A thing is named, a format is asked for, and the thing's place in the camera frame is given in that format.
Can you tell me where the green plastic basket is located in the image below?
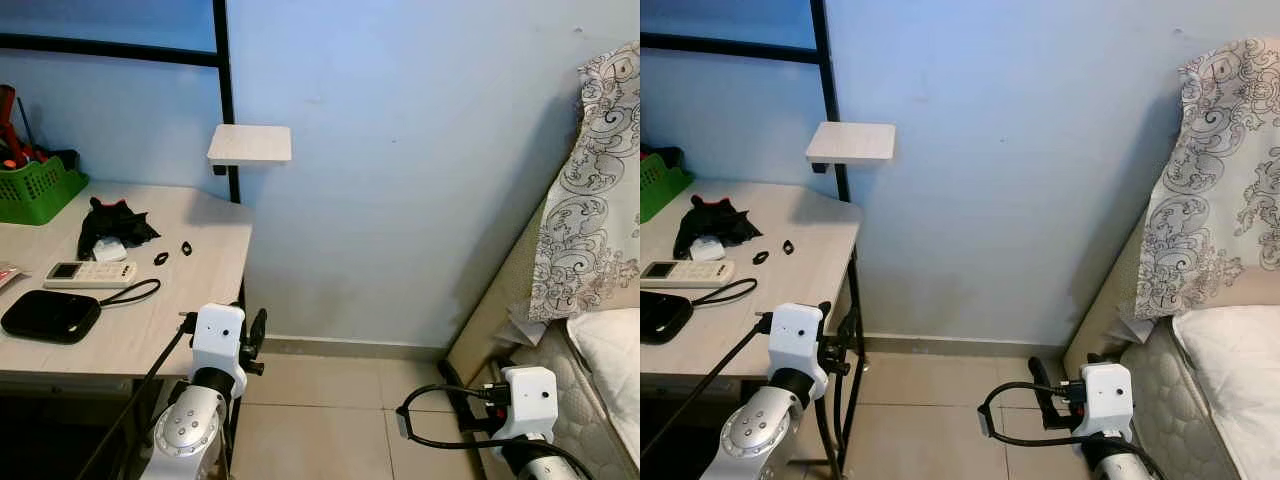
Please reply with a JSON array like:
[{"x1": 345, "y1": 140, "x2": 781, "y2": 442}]
[
  {"x1": 640, "y1": 152, "x2": 696, "y2": 224},
  {"x1": 0, "y1": 155, "x2": 89, "y2": 226}
]

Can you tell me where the beige padded headboard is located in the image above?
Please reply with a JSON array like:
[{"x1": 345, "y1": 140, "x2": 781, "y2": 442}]
[
  {"x1": 1063, "y1": 215, "x2": 1151, "y2": 376},
  {"x1": 445, "y1": 205, "x2": 549, "y2": 366}
]

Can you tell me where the white remote control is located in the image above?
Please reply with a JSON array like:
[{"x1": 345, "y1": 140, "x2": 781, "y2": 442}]
[
  {"x1": 44, "y1": 260, "x2": 138, "y2": 289},
  {"x1": 640, "y1": 260, "x2": 736, "y2": 289}
]

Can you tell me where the white wall shelf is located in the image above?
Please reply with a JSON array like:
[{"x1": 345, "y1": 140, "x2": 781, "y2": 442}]
[
  {"x1": 805, "y1": 121, "x2": 898, "y2": 166},
  {"x1": 207, "y1": 124, "x2": 293, "y2": 167}
]

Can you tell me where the white fabric with scroll print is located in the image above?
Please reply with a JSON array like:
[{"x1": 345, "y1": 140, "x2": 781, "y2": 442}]
[
  {"x1": 1135, "y1": 38, "x2": 1280, "y2": 319},
  {"x1": 528, "y1": 42, "x2": 641, "y2": 321}
]

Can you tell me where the red handled tool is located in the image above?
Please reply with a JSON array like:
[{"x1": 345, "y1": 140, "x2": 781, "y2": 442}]
[{"x1": 0, "y1": 85, "x2": 39, "y2": 167}]

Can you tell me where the light wooden desk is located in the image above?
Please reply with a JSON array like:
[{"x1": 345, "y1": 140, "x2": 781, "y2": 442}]
[
  {"x1": 640, "y1": 180, "x2": 869, "y2": 480},
  {"x1": 0, "y1": 180, "x2": 256, "y2": 476}
]

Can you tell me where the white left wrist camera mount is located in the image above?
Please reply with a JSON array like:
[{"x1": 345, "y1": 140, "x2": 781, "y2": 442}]
[
  {"x1": 190, "y1": 303, "x2": 247, "y2": 373},
  {"x1": 768, "y1": 303, "x2": 826, "y2": 373}
]

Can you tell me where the black cloth with red trim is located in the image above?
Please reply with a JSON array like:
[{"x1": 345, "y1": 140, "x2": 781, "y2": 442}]
[
  {"x1": 673, "y1": 195, "x2": 763, "y2": 261},
  {"x1": 78, "y1": 197, "x2": 161, "y2": 261}
]

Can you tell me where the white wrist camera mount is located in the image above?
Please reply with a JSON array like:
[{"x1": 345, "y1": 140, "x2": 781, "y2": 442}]
[
  {"x1": 190, "y1": 303, "x2": 247, "y2": 373},
  {"x1": 768, "y1": 303, "x2": 826, "y2": 373},
  {"x1": 497, "y1": 366, "x2": 558, "y2": 441},
  {"x1": 1083, "y1": 362, "x2": 1134, "y2": 436}
]

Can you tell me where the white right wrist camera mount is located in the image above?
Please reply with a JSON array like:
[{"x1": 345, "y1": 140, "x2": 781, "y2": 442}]
[
  {"x1": 1083, "y1": 362, "x2": 1134, "y2": 436},
  {"x1": 497, "y1": 366, "x2": 558, "y2": 441}
]

